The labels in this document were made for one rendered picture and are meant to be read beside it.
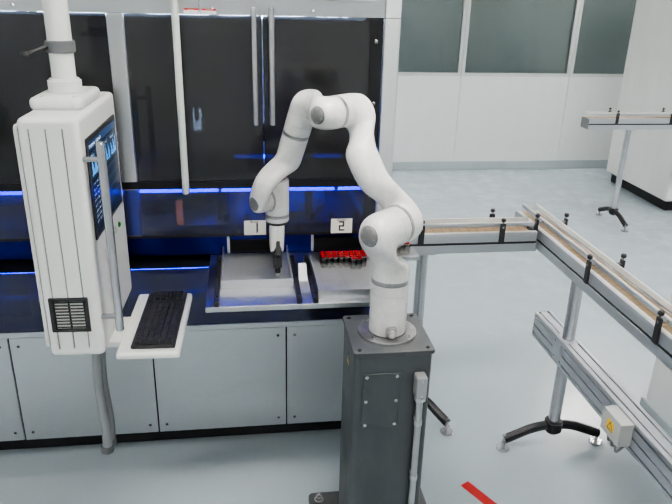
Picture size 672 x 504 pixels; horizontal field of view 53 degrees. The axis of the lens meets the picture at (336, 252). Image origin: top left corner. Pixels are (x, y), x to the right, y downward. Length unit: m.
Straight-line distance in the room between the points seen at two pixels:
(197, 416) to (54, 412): 0.59
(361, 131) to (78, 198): 0.85
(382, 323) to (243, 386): 1.00
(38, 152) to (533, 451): 2.35
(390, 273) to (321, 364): 0.97
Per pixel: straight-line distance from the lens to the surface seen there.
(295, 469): 2.99
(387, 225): 1.96
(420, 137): 7.50
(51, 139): 2.04
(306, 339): 2.86
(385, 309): 2.11
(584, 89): 8.07
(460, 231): 2.95
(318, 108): 2.02
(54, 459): 3.22
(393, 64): 2.56
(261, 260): 2.68
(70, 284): 2.18
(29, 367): 3.02
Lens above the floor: 1.91
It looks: 22 degrees down
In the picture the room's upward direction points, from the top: 1 degrees clockwise
